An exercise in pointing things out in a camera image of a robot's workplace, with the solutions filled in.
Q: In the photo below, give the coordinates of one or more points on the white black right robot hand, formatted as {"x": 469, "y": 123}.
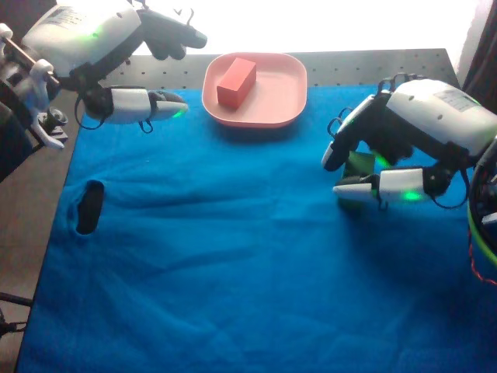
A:
{"x": 438, "y": 112}

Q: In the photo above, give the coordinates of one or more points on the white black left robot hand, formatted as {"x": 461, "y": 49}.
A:
{"x": 85, "y": 35}

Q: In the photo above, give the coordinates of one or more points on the green block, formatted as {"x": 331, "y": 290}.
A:
{"x": 359, "y": 165}

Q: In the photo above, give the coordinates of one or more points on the red block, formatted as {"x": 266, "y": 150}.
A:
{"x": 235, "y": 83}

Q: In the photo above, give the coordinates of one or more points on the pink square plate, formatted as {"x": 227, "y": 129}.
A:
{"x": 279, "y": 97}

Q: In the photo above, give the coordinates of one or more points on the blue cloth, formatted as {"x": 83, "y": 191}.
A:
{"x": 233, "y": 252}

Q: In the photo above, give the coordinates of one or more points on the black metal strut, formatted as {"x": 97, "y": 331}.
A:
{"x": 15, "y": 299}

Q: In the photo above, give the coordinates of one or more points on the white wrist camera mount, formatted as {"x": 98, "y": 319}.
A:
{"x": 48, "y": 134}

